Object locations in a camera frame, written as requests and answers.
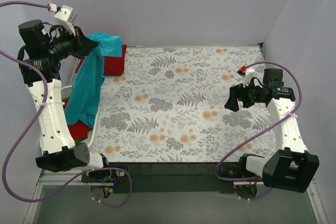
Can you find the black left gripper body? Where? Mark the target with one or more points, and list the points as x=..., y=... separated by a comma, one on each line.
x=79, y=43

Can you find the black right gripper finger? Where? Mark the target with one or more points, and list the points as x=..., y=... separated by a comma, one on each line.
x=232, y=102
x=247, y=102

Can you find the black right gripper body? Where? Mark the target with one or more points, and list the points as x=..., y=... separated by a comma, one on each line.
x=243, y=94

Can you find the teal t shirt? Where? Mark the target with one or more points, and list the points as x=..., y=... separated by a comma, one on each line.
x=108, y=45

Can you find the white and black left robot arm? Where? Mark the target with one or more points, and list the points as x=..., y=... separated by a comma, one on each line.
x=41, y=56

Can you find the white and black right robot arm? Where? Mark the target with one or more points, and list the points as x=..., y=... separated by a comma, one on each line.
x=291, y=167

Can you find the folded red t shirt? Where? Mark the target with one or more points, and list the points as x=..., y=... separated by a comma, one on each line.
x=114, y=66

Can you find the white plastic laundry basket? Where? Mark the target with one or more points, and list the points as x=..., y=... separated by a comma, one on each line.
x=84, y=91

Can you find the floral patterned table mat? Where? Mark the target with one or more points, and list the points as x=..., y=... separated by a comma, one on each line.
x=168, y=106

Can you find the crumpled red t shirt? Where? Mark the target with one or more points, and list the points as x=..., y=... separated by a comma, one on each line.
x=78, y=129

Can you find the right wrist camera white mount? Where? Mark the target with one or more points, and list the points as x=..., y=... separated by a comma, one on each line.
x=247, y=74

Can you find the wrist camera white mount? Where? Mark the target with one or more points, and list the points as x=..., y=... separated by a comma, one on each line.
x=247, y=74
x=64, y=16

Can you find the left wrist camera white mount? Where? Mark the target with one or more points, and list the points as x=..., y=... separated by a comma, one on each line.
x=64, y=16

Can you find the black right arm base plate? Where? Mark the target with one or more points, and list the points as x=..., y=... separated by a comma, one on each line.
x=233, y=172

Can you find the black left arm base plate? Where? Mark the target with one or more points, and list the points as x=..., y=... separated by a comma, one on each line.
x=106, y=176

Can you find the aluminium frame rail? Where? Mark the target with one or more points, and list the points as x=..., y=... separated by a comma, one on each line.
x=67, y=206

